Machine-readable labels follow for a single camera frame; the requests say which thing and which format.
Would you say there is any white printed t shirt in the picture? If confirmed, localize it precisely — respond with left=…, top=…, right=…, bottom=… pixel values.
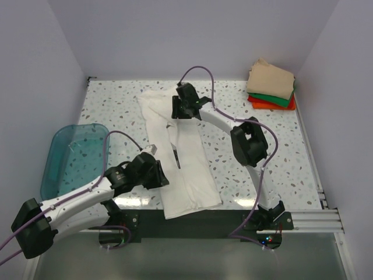
left=138, top=88, right=221, bottom=219

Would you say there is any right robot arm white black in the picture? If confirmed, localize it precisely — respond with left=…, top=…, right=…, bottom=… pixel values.
left=171, top=82, right=285, bottom=229

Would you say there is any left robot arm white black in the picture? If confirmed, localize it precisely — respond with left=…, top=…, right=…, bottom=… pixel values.
left=11, top=152, right=169, bottom=259

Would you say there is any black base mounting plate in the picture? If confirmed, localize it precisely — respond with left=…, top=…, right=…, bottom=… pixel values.
left=99, top=209, right=294, bottom=249

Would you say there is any teal transparent plastic bin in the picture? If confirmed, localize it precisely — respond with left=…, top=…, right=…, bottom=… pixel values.
left=40, top=123, right=110, bottom=200

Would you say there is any orange folded t shirt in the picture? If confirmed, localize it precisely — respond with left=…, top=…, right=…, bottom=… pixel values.
left=248, top=96, right=297, bottom=110

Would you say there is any beige folded t shirt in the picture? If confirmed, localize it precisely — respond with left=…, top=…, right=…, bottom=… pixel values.
left=247, top=58, right=295, bottom=100

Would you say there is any green folded t shirt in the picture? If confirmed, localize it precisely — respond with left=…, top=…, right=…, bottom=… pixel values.
left=247, top=86, right=295, bottom=107

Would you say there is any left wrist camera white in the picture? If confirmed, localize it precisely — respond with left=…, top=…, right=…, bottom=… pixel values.
left=142, top=144, right=157, bottom=156

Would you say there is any aluminium rail frame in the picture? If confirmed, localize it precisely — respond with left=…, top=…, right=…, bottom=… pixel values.
left=22, top=163, right=358, bottom=280

